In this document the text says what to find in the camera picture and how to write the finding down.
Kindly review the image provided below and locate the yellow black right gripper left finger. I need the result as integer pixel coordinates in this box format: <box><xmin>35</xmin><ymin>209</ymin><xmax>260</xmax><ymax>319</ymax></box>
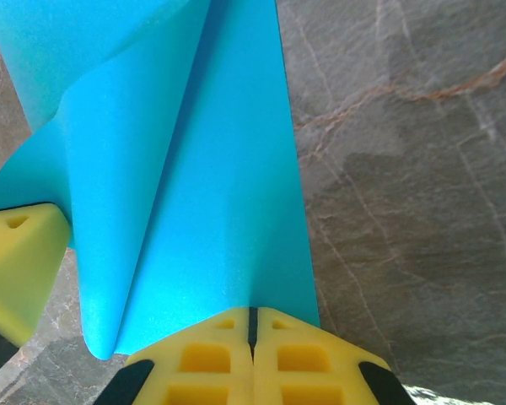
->
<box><xmin>91</xmin><ymin>306</ymin><xmax>254</xmax><ymax>405</ymax></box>

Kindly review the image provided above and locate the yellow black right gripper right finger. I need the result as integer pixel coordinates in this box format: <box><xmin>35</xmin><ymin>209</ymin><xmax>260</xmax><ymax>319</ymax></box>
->
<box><xmin>252</xmin><ymin>306</ymin><xmax>418</xmax><ymax>405</ymax></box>

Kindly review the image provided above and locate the turquoise cloth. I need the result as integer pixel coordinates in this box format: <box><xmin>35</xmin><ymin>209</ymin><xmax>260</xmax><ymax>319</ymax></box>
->
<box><xmin>0</xmin><ymin>0</ymin><xmax>321</xmax><ymax>362</ymax></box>

